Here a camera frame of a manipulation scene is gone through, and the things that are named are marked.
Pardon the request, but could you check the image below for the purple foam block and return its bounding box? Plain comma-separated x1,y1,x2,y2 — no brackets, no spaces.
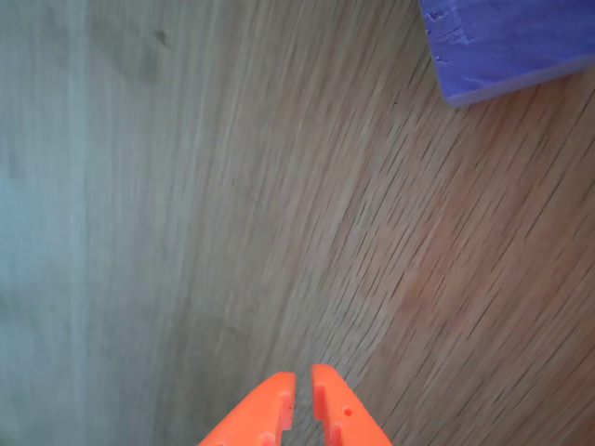
417,0,595,110

